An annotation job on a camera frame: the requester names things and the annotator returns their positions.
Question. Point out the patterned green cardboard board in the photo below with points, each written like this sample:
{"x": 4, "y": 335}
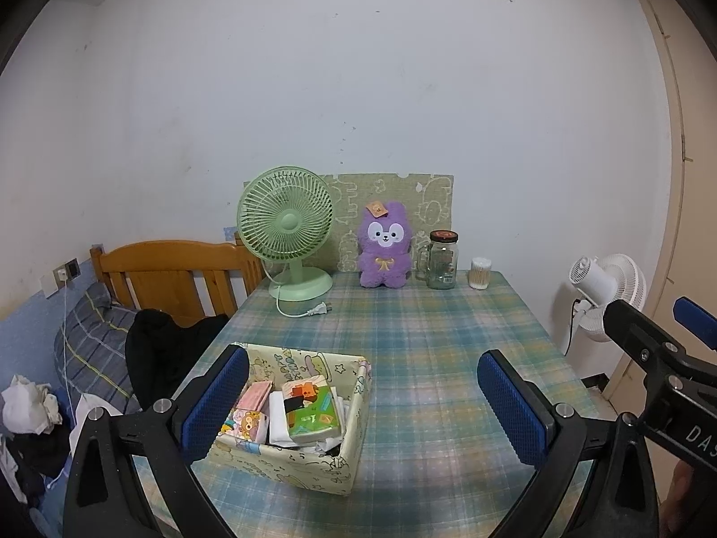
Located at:
{"x": 431, "y": 202}

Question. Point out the beige door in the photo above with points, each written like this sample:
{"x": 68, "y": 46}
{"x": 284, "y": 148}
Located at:
{"x": 694, "y": 179}

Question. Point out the white standing fan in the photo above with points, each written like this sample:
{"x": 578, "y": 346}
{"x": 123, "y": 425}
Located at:
{"x": 622, "y": 280}

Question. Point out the wooden bed headboard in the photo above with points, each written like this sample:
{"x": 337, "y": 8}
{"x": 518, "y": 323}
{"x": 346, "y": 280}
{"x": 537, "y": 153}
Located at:
{"x": 168, "y": 258}

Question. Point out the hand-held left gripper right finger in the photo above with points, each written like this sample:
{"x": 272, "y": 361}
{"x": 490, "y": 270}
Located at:
{"x": 512, "y": 409}

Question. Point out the black garment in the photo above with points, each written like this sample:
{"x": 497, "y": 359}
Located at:
{"x": 162, "y": 353}

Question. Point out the crumpled white cloth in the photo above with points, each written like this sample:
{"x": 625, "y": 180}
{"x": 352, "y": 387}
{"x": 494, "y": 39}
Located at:
{"x": 25, "y": 409}

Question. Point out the white towel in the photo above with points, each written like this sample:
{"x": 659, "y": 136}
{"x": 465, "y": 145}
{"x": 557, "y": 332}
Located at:
{"x": 278, "y": 420}

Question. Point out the green tissue pack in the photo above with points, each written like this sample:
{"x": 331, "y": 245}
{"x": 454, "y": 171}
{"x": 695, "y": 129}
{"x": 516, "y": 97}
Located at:
{"x": 313, "y": 414}

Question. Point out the yellow cartoon print storage box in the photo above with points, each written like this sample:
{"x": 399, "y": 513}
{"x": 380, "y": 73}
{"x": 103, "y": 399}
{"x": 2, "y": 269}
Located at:
{"x": 313, "y": 473}

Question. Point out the dark cloth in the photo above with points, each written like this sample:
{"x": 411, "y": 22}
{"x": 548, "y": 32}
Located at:
{"x": 39, "y": 454}

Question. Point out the glass jar mug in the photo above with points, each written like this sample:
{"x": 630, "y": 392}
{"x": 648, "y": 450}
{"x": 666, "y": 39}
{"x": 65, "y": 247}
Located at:
{"x": 442, "y": 269}

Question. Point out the white garment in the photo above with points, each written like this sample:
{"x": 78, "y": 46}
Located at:
{"x": 84, "y": 406}

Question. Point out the pink packet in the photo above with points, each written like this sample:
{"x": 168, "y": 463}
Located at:
{"x": 255, "y": 395}

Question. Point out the plaid tablecloth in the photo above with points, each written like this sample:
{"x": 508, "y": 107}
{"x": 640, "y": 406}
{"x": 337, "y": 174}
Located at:
{"x": 420, "y": 336}

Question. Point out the purple plush toy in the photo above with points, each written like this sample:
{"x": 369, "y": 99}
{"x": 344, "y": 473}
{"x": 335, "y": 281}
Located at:
{"x": 383, "y": 269}

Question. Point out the cartoon print tissue pack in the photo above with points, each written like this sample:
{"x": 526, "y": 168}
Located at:
{"x": 246, "y": 423}

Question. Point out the green desk fan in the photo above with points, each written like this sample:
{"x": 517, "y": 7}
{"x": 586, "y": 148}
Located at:
{"x": 288, "y": 218}

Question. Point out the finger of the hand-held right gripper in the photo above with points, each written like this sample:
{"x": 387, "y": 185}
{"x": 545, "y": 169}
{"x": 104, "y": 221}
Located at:
{"x": 633, "y": 330}
{"x": 697, "y": 322}

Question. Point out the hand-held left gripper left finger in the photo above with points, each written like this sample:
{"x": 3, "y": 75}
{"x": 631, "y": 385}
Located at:
{"x": 215, "y": 403}

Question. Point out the wall socket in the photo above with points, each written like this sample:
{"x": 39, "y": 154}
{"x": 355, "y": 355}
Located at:
{"x": 71, "y": 268}

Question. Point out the blue bedsheet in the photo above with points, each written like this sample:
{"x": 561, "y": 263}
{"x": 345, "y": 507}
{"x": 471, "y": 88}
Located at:
{"x": 53, "y": 504}

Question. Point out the cotton swab container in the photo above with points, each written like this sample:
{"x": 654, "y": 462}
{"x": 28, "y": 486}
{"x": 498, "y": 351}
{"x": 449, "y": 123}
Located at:
{"x": 480, "y": 274}

